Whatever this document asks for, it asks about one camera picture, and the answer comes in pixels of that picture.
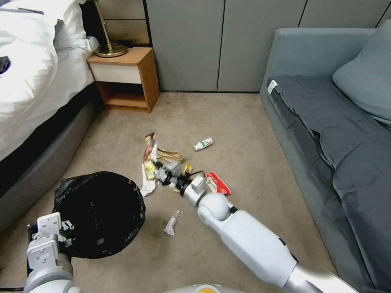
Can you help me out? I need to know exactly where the colourful snack wrapper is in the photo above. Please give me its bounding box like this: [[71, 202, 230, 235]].
[[143, 132, 160, 181]]

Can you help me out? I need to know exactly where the trash bin with black bag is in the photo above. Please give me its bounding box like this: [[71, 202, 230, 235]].
[[52, 171, 147, 260]]

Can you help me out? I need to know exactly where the beige paper bag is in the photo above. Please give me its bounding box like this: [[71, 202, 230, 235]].
[[156, 147, 186, 166]]

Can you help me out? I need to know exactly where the crumpled white paper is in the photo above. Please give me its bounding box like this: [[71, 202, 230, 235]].
[[139, 164, 158, 198]]

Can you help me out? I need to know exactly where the red and white wrapper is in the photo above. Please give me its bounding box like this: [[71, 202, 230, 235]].
[[205, 171, 233, 196]]

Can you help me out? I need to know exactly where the clear plastic wrapper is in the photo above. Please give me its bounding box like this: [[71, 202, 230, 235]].
[[162, 209, 184, 237]]

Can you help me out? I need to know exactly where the small white drink bottle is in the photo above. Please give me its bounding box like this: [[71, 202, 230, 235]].
[[193, 137, 214, 152]]

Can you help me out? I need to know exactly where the grey upholstered bed base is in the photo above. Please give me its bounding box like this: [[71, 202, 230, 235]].
[[0, 81, 100, 236]]

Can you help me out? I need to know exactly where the wooden nightstand with white drawer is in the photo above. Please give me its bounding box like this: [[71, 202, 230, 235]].
[[86, 46, 161, 114]]

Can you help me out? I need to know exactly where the brass table lamp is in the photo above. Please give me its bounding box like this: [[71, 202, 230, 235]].
[[91, 0, 129, 58]]

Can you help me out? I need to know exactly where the brown headboard panel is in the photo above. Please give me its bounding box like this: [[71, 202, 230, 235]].
[[80, 0, 152, 50]]

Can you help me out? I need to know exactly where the white duvet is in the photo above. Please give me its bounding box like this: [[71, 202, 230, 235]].
[[0, 0, 100, 162]]

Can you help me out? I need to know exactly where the white pillow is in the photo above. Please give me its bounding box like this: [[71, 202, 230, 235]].
[[53, 0, 96, 52]]

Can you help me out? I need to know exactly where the dark grey sofa cover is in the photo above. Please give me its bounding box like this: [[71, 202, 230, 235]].
[[267, 75, 391, 291]]

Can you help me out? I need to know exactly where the small black object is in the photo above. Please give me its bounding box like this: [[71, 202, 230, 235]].
[[0, 55, 11, 76]]

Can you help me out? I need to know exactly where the grey-blue sofa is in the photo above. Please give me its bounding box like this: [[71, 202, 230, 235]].
[[259, 27, 391, 293]]

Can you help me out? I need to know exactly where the grey-blue cushion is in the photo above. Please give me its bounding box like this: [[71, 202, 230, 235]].
[[332, 19, 391, 128]]

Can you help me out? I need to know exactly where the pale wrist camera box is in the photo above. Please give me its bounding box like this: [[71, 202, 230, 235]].
[[166, 161, 183, 177], [37, 213, 64, 236]]

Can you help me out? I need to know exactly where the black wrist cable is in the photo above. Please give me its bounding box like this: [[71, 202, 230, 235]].
[[182, 169, 206, 180]]

